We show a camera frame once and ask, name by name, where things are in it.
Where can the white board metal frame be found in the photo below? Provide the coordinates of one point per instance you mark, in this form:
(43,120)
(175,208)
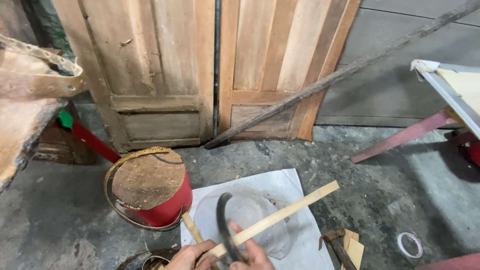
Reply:
(457,93)

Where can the long rough wooden pole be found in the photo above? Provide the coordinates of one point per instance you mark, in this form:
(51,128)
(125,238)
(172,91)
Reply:
(337,75)

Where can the dark curved knife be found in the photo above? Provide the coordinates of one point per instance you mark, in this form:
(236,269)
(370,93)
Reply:
(223,228)

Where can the round metal tin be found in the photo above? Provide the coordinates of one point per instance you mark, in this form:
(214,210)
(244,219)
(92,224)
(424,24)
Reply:
(153,263)

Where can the dusty wooden workbench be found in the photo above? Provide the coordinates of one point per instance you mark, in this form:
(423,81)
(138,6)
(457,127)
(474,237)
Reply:
(18,127)

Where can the red round stool dusty top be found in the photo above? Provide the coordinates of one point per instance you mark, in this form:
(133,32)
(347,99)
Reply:
(153,187)

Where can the pink wooden stand leg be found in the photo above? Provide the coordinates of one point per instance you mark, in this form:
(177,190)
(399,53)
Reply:
(405,135)

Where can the person's left fingers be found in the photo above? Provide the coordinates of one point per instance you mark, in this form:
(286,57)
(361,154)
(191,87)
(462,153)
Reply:
(204,247)

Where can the clear plastic bag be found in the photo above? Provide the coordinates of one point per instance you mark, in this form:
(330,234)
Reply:
(258,210)

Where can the striped wooden door panel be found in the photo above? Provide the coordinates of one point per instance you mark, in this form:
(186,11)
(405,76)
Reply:
(277,56)

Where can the small pale wood offcuts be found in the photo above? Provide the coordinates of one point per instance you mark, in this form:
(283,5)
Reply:
(354,249)

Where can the short pale bamboo stick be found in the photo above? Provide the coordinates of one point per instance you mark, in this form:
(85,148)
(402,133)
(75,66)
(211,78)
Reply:
(193,228)

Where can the person's right hand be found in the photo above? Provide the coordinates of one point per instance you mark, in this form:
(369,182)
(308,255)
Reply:
(255,260)

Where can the weathered wooden door panel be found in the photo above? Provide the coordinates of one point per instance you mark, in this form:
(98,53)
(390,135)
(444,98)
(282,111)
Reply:
(150,75)

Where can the person's left hand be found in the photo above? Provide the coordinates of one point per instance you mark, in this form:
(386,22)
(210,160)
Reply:
(185,258)

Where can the pink wooden plank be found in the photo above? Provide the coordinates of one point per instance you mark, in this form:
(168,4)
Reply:
(453,262)

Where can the red metal bar green tip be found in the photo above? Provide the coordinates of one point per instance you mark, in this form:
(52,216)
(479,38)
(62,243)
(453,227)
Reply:
(93,142)

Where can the long pale bamboo strip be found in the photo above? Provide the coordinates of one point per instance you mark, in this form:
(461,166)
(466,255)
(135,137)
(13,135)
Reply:
(285,213)

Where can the white tape roll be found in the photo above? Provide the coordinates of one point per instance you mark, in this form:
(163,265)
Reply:
(402,245)

